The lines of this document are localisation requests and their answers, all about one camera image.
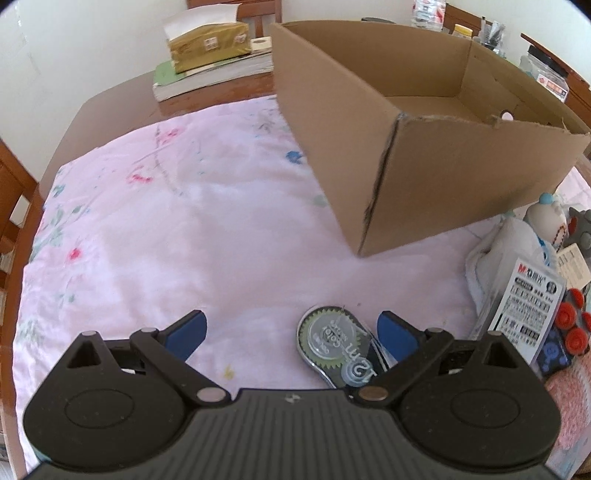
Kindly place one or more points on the clear water bottle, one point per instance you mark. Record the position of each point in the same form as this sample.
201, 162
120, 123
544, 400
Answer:
428, 14

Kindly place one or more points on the thick grey paperback book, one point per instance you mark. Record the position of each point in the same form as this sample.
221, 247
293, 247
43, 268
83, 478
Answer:
244, 64

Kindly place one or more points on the wooden chair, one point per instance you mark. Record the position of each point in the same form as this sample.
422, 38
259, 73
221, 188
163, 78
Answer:
264, 11
16, 184

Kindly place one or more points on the grey toy red dots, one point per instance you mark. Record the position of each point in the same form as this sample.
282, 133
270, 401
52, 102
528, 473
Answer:
577, 228

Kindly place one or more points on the white blue toy figure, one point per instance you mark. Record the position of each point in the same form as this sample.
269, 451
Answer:
547, 221

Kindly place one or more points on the brown cardboard box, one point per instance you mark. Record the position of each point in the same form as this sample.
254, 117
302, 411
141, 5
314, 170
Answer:
415, 184

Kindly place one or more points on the clear pen jar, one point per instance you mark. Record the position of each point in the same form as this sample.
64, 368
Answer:
492, 37

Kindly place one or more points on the pink floral blanket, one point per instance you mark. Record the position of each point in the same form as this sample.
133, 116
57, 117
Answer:
184, 230

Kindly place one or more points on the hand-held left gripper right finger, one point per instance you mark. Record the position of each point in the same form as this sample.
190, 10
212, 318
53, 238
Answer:
396, 336

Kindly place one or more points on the pink knitted cloth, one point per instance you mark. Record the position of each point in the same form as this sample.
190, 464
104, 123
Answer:
572, 415

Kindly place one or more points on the green cover book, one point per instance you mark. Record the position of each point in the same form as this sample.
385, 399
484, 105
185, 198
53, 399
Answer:
168, 78

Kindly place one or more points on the clear correction tape dispenser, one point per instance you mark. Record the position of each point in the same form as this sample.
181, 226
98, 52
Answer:
330, 344

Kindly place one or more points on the olive tissue pack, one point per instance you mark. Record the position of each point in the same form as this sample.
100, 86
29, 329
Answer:
210, 44

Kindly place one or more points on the paper tag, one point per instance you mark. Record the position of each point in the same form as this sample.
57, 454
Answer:
570, 264

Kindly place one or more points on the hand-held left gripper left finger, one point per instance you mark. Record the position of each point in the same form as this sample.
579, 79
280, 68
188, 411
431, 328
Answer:
188, 333

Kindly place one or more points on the clear jar orange label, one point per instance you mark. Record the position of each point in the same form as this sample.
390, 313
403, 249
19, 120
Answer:
549, 85

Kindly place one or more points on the clear labelled refill pack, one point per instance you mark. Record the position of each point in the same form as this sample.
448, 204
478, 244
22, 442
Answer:
526, 309

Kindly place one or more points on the small tape roll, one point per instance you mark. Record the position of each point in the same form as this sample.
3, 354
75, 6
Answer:
261, 45

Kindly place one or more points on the yellow lid jar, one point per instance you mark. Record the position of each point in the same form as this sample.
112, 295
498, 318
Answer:
462, 31

